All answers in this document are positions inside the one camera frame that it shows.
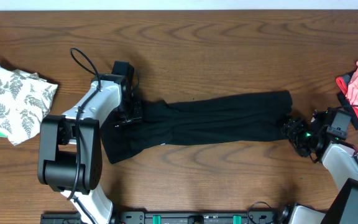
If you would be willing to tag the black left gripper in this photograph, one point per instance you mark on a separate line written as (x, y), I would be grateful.
(137, 116)

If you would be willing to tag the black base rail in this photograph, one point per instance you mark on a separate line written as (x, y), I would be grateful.
(264, 216)

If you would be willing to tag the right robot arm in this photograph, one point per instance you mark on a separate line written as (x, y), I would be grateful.
(325, 137)

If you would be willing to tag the black t-shirt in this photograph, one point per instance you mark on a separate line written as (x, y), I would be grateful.
(247, 117)

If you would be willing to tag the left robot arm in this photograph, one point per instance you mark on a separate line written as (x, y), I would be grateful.
(70, 152)

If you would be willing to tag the white fern-print fabric bag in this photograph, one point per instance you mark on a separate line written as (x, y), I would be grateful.
(25, 100)

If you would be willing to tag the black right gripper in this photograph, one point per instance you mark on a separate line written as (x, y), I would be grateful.
(292, 128)

